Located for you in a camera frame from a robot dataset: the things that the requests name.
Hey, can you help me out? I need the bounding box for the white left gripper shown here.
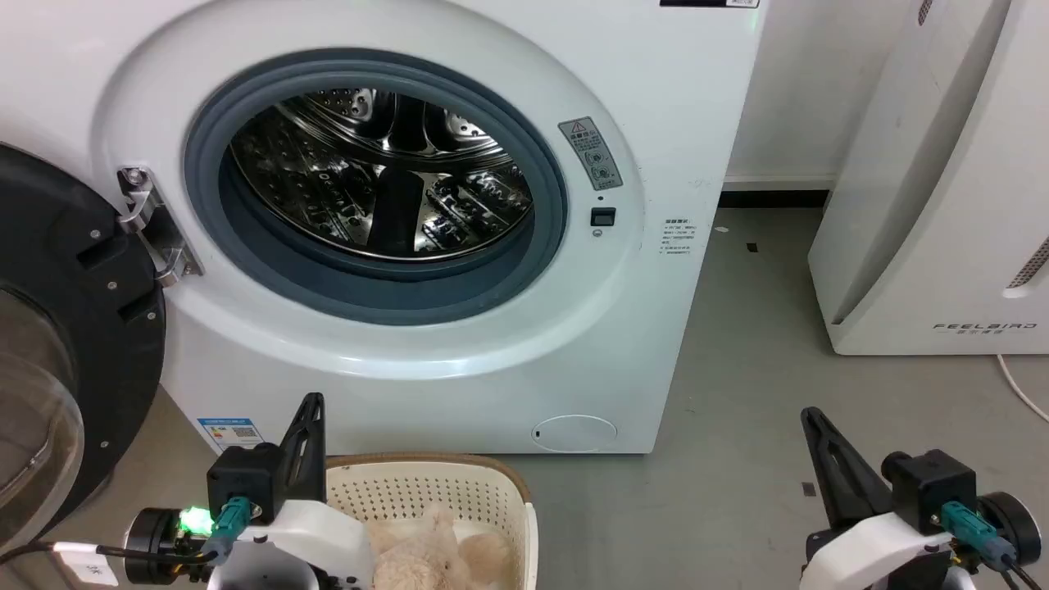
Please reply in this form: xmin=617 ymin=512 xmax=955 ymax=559
xmin=208 ymin=393 xmax=377 ymax=590

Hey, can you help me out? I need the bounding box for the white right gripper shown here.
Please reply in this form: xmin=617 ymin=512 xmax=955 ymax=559
xmin=800 ymin=406 xmax=957 ymax=590

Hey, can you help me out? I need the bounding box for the beige plush toy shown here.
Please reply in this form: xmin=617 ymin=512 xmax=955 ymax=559
xmin=365 ymin=503 xmax=514 ymax=590

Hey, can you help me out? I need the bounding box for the stainless steel washing machine drum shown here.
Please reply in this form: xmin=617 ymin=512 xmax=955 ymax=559
xmin=229 ymin=88 xmax=536 ymax=264

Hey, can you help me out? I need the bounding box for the black washer door with glass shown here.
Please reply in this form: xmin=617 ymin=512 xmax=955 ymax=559
xmin=0 ymin=143 xmax=167 ymax=548

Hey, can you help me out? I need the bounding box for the blue energy label sticker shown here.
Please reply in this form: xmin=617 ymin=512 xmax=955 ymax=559
xmin=197 ymin=417 xmax=266 ymax=455

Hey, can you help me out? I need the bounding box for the cream perforated laundry basket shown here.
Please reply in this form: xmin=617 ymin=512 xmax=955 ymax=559
xmin=325 ymin=452 xmax=540 ymax=590

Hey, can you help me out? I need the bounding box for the grey rubber door gasket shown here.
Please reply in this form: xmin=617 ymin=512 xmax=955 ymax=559
xmin=184 ymin=48 xmax=570 ymax=327

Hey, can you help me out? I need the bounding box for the white air purifier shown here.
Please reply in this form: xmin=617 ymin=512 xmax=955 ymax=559
xmin=807 ymin=0 xmax=1049 ymax=356

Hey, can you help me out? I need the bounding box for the oval drain filter cover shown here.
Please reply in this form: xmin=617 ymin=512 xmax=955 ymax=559
xmin=530 ymin=414 xmax=619 ymax=454

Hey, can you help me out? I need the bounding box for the metal door hinge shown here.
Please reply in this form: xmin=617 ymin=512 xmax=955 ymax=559
xmin=117 ymin=166 xmax=204 ymax=288

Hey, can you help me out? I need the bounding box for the black baseboard strip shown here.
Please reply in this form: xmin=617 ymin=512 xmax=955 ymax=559
xmin=718 ymin=189 xmax=831 ymax=210

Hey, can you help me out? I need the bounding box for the small printed text label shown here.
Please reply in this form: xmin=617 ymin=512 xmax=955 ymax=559
xmin=661 ymin=217 xmax=698 ymax=258

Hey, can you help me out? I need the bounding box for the white front-load washing machine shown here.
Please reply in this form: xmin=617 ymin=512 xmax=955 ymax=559
xmin=0 ymin=0 xmax=769 ymax=456

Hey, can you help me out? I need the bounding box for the grey warning sticker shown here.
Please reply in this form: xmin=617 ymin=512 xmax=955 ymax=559
xmin=558 ymin=116 xmax=624 ymax=193

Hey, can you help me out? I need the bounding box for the left teal plug cable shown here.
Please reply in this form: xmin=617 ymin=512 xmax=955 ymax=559
xmin=201 ymin=495 xmax=252 ymax=568

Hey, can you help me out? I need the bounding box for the teal plug cable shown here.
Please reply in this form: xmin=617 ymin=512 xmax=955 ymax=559
xmin=940 ymin=501 xmax=1035 ymax=590
xmin=201 ymin=495 xmax=252 ymax=568

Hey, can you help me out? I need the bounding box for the right teal plug cable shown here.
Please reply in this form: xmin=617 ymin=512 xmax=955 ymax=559
xmin=940 ymin=501 xmax=1035 ymax=590

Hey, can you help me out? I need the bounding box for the white power cable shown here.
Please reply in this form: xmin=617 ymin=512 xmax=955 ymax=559
xmin=995 ymin=353 xmax=1049 ymax=425

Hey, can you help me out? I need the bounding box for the black cable with white tag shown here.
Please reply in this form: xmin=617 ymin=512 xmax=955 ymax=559
xmin=0 ymin=539 xmax=219 ymax=588

